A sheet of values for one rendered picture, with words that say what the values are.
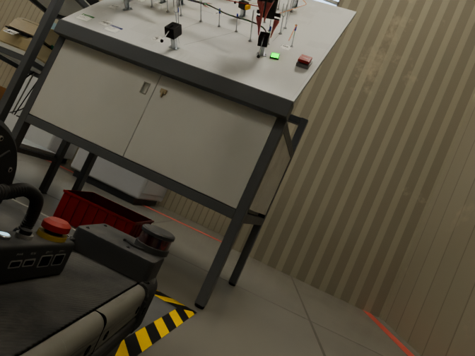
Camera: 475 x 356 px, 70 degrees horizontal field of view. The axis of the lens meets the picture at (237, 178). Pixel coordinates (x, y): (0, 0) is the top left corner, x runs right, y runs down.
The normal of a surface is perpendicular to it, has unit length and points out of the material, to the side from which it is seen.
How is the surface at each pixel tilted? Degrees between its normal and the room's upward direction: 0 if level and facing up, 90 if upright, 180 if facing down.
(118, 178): 90
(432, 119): 90
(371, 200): 90
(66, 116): 90
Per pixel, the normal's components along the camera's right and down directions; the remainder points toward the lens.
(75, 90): -0.21, -0.15
